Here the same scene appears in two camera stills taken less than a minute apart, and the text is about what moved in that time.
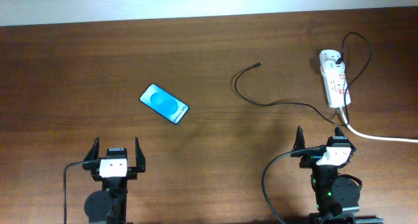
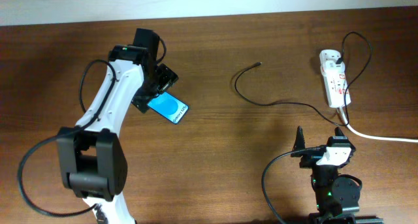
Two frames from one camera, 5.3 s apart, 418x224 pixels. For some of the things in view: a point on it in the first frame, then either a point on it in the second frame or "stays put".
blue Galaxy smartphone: x=166 y=105 stays put
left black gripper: x=90 y=161 -> x=142 y=96
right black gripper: x=311 y=159 stays put
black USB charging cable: x=337 y=63 stays put
